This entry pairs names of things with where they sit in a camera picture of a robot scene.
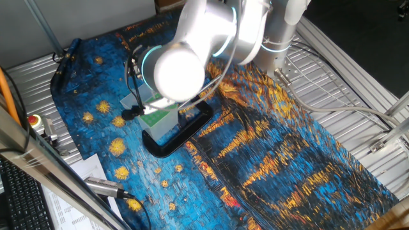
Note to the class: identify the orange pole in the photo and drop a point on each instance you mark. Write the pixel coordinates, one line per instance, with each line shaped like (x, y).
(6, 92)

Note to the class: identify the black tripod device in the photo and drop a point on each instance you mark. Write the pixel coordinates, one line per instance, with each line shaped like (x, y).
(404, 8)

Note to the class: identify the printed white paper sheet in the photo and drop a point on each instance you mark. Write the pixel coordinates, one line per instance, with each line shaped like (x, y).
(64, 211)

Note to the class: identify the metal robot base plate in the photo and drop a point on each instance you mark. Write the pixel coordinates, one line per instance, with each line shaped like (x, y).
(289, 68)

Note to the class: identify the starry night painting cloth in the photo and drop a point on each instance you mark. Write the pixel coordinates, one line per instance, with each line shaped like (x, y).
(287, 166)

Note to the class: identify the wooden board corner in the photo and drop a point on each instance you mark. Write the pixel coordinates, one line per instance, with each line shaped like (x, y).
(396, 220)

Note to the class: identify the aluminium frame bar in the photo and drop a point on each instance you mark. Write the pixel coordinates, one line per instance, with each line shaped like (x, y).
(48, 169)

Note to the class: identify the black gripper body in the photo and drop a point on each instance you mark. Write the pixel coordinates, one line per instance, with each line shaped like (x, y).
(135, 68)

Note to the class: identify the red emergency stop button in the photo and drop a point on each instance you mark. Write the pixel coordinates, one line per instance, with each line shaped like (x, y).
(33, 119)

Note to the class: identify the clear box with green rack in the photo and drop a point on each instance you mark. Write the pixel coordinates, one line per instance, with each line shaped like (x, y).
(159, 124)

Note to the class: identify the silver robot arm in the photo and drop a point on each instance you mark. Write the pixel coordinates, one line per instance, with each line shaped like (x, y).
(198, 38)

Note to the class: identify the grey metal pole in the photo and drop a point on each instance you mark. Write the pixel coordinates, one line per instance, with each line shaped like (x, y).
(44, 28)

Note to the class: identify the black wrist-mounted device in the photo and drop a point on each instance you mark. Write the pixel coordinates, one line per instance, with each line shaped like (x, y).
(131, 113)

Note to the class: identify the brown cardboard box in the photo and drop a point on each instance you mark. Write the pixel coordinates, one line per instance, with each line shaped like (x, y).
(169, 3)

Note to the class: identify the black C-clamp with steel screw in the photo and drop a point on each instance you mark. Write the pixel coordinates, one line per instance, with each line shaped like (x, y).
(179, 143)

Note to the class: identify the silver ridged camera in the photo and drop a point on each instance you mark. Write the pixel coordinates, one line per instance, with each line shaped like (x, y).
(102, 187)

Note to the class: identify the black computer keyboard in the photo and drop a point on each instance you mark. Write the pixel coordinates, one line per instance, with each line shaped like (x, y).
(22, 198)

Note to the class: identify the aluminium corner frame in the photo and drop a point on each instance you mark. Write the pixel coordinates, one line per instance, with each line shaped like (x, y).
(396, 131)

